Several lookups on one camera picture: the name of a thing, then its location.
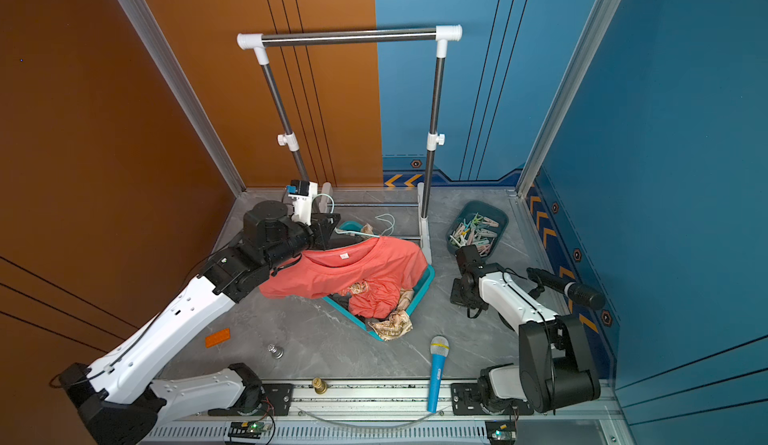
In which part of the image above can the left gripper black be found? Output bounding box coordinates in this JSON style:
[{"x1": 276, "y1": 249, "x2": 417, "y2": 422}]
[{"x1": 262, "y1": 211, "x2": 342, "y2": 275}]

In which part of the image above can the light green wire hanger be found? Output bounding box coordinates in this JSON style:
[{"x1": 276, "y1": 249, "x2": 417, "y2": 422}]
[{"x1": 313, "y1": 193, "x2": 397, "y2": 239}]

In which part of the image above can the red t-shirt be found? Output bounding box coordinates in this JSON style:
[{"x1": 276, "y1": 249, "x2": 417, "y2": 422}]
[{"x1": 259, "y1": 236, "x2": 430, "y2": 320}]

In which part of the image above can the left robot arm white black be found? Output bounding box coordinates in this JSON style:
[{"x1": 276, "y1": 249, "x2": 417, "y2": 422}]
[{"x1": 56, "y1": 200, "x2": 340, "y2": 444}]

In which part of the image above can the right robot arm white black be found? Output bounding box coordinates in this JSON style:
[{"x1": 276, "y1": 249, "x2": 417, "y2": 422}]
[{"x1": 451, "y1": 245, "x2": 605, "y2": 414}]

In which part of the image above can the teal plastic laundry basket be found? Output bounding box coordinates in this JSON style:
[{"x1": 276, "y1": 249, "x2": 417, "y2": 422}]
[{"x1": 324, "y1": 221, "x2": 435, "y2": 342}]

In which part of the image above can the blue toy microphone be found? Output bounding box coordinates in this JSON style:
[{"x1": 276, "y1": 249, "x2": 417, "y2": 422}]
[{"x1": 427, "y1": 335, "x2": 450, "y2": 413}]

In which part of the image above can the dark teal clothespin bin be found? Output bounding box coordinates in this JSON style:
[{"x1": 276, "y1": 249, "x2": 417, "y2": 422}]
[{"x1": 446, "y1": 200, "x2": 509, "y2": 258}]

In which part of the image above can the beige patterned cloth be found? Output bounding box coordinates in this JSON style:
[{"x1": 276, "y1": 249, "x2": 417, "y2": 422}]
[{"x1": 342, "y1": 281, "x2": 414, "y2": 341}]

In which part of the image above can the small silver metal weight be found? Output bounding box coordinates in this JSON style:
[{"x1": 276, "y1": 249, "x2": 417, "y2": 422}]
[{"x1": 267, "y1": 344, "x2": 284, "y2": 359}]

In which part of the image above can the right green circuit board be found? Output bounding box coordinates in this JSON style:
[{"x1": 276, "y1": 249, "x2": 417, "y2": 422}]
[{"x1": 485, "y1": 421, "x2": 517, "y2": 445}]

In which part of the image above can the green circuit board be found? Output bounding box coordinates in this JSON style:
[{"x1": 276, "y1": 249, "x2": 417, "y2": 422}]
[
  {"x1": 226, "y1": 421, "x2": 273, "y2": 442},
  {"x1": 485, "y1": 421, "x2": 517, "y2": 445}
]

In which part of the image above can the orange rectangular tag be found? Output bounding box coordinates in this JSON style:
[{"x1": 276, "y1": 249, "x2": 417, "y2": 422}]
[{"x1": 204, "y1": 328, "x2": 231, "y2": 348}]

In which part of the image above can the small brass weight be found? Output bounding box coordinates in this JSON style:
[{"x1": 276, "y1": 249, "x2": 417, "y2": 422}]
[{"x1": 312, "y1": 377, "x2": 329, "y2": 395}]

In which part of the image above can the left green circuit board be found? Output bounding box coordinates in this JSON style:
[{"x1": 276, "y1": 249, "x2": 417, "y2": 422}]
[{"x1": 226, "y1": 421, "x2": 273, "y2": 442}]

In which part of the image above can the metal clothes drying rack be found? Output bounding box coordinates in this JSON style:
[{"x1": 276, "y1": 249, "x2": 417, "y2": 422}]
[{"x1": 237, "y1": 25, "x2": 463, "y2": 259}]

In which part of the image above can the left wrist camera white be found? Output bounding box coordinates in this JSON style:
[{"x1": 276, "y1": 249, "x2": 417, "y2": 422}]
[{"x1": 286, "y1": 180, "x2": 318, "y2": 225}]

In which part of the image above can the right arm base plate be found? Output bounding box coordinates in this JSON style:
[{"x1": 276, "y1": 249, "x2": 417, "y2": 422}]
[{"x1": 450, "y1": 382, "x2": 535, "y2": 417}]

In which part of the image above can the aluminium front rail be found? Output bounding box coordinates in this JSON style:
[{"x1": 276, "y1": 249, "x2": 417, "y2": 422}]
[{"x1": 119, "y1": 377, "x2": 625, "y2": 422}]

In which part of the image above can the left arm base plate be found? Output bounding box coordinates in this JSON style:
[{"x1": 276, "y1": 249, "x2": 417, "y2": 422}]
[{"x1": 207, "y1": 383, "x2": 294, "y2": 417}]

